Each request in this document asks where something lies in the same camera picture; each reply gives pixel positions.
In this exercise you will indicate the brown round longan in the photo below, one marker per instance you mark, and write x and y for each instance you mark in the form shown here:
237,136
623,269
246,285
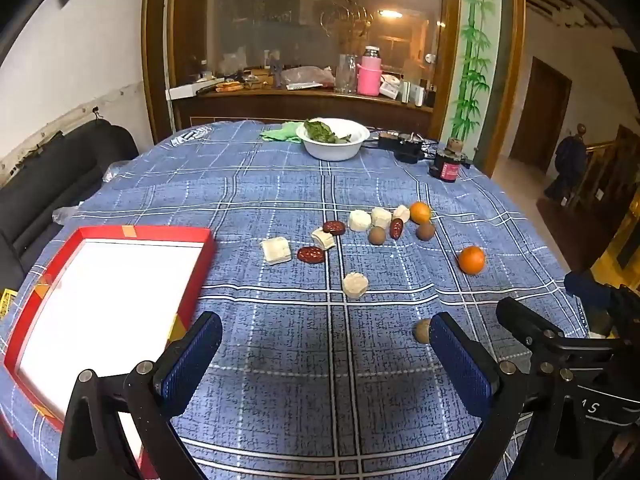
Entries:
426,231
376,235
421,331

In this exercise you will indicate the red-rimmed white tray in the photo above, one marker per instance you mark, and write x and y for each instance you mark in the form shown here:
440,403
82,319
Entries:
100,300

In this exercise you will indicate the black charger device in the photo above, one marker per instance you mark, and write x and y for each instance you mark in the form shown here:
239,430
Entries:
400,147

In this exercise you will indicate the pale small cake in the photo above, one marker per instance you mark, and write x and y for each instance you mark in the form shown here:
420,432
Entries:
381,217
355,285
323,239
401,213
359,220

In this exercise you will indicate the orange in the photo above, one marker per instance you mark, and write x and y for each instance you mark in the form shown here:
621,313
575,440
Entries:
420,212
472,259

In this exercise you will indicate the wooden door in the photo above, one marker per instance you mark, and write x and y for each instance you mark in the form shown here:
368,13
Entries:
540,115

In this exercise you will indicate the pink thermos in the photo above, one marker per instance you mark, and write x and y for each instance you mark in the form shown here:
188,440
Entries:
370,77

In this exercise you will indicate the clear plastic bag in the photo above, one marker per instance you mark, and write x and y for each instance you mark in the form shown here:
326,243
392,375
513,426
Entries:
307,76

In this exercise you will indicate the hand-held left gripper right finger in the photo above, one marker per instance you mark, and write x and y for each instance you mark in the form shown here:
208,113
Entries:
462,362

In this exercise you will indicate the dark red jar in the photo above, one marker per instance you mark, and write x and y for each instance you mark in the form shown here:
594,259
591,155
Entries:
445,167

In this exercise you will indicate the crumpled plastic bag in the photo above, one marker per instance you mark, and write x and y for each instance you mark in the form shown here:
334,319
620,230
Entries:
114,171
65,214

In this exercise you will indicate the dark figure statue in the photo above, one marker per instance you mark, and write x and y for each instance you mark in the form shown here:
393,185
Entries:
567,165

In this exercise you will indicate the long white box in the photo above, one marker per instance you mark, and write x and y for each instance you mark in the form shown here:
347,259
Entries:
192,90

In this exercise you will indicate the pale square cake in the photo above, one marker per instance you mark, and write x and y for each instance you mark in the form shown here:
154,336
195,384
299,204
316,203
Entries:
276,250

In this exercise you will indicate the white bowl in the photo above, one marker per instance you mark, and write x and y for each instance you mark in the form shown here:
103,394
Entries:
330,150

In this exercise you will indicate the wooden cabinet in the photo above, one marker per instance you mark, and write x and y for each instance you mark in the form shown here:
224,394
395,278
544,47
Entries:
300,105

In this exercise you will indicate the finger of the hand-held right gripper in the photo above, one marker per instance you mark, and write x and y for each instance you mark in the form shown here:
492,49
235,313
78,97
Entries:
525,321
587,286

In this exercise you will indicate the green leaves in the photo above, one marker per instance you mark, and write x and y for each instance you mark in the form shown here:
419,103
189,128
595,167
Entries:
320,131

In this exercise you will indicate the small white boxes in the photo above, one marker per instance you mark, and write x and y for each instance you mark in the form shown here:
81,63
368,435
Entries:
407,91

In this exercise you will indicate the glass pitcher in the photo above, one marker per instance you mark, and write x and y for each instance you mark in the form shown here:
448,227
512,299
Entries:
345,75

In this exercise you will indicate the green bamboo wall decor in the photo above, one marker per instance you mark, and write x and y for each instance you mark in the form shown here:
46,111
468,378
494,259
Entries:
472,60

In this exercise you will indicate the blue plaid tablecloth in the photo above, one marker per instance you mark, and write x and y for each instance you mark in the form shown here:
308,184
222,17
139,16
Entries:
300,185

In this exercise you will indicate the black leather sofa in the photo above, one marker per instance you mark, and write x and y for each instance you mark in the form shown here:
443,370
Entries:
50,185

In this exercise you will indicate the yellow leaflet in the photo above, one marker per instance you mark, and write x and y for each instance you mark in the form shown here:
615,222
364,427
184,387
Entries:
7,302

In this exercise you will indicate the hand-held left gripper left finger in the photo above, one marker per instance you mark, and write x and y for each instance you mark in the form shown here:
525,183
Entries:
192,360

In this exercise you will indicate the dark red jujube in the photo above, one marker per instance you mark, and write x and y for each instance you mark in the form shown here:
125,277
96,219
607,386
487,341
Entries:
334,227
396,228
310,254

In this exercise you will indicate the green cloth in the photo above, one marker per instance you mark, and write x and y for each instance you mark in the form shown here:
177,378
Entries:
280,134

